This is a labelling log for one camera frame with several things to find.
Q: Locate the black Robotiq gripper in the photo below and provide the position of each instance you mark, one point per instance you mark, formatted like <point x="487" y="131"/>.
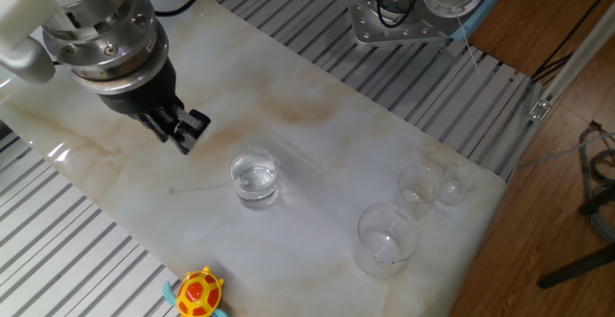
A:
<point x="144" y="91"/>

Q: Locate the clear glass stirring rod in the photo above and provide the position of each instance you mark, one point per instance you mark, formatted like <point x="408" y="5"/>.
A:
<point x="202" y="188"/>

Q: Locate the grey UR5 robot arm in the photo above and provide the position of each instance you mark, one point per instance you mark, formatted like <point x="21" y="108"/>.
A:
<point x="105" y="38"/>

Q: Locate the glass beaker with water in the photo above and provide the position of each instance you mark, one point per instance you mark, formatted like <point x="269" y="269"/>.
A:
<point x="254" y="187"/>

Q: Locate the large empty glass beaker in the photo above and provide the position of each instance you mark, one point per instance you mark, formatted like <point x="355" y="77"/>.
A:
<point x="386" y="240"/>

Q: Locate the medium empty glass beaker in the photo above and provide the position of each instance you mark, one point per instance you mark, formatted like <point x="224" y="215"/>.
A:
<point x="418" y="187"/>

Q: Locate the small empty glass beaker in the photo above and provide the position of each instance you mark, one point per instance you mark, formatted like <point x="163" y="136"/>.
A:
<point x="456" y="185"/>

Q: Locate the marble pattern mat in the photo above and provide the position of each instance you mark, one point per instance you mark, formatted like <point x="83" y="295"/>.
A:
<point x="312" y="91"/>

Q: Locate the yellow orange toy turtle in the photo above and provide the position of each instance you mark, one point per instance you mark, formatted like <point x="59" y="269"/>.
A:
<point x="199" y="295"/>

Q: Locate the white zip tie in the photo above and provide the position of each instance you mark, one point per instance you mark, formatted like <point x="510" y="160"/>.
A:
<point x="468" y="43"/>

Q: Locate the light blue base pad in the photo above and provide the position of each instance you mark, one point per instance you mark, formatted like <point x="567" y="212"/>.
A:
<point x="473" y="21"/>

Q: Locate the black stand leg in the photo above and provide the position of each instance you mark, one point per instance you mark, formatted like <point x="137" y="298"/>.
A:
<point x="598" y="202"/>
<point x="576" y="266"/>

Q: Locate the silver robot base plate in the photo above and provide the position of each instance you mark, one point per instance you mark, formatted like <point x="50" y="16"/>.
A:
<point x="365" y="29"/>

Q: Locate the aluminium frame beam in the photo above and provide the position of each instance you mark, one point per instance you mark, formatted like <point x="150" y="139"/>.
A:
<point x="576" y="61"/>

